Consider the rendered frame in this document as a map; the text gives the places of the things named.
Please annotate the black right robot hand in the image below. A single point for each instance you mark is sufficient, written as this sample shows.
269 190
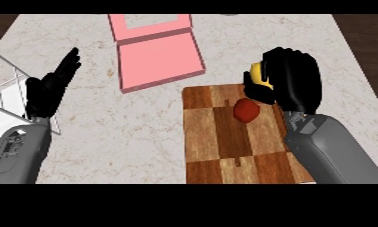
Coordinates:
294 81

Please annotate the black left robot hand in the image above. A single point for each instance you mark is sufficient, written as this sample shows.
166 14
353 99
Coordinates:
46 91

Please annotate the yellow lemon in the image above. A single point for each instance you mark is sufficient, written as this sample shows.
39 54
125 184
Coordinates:
257 74

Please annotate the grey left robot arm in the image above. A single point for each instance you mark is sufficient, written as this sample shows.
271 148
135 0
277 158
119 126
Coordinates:
21 152

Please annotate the brown checkered wooden cutting board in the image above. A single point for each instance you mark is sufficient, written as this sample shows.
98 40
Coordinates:
231 137

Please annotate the pink cardboard box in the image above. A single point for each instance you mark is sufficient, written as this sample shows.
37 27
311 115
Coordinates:
157 52

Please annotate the red fruit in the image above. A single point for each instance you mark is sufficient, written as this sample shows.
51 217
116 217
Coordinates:
246 110

